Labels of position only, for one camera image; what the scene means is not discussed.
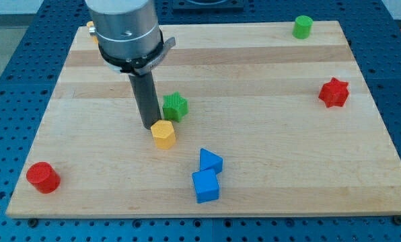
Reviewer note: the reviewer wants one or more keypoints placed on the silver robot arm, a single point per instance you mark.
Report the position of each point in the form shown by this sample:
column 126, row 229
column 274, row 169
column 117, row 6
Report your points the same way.
column 127, row 31

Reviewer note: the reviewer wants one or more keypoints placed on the yellow block behind arm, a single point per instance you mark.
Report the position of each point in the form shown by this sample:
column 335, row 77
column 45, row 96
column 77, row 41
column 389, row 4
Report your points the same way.
column 92, row 31

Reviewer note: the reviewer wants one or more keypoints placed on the wooden board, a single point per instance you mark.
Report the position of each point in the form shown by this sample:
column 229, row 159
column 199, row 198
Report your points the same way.
column 252, row 92

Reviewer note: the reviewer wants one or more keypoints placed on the green star block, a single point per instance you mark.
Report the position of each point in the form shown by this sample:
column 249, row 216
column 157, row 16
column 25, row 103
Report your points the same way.
column 175, row 107

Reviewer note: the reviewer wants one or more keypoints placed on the yellow hexagon block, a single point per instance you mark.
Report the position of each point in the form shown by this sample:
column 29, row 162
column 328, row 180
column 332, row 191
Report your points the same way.
column 163, row 134

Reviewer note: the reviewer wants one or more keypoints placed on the blue triangle block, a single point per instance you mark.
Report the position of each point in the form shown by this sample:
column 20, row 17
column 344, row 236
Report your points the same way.
column 209, row 160

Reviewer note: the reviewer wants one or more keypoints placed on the blue cube block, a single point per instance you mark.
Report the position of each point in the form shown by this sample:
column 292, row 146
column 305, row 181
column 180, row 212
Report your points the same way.
column 206, row 185

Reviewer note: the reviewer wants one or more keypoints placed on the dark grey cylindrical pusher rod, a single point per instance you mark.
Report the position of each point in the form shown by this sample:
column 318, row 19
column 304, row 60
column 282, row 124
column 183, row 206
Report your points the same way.
column 143, row 87

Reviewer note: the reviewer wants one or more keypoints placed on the red star block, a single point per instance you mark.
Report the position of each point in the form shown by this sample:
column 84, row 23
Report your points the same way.
column 334, row 93

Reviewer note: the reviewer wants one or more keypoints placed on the green cylinder block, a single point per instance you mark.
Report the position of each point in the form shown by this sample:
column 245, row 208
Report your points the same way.
column 302, row 27

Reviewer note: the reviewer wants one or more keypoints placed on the red cylinder block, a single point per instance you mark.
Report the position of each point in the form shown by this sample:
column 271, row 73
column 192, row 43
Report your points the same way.
column 43, row 177

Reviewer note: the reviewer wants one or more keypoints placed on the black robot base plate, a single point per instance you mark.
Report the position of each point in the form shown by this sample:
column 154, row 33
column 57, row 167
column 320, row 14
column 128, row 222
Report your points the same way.
column 199, row 6

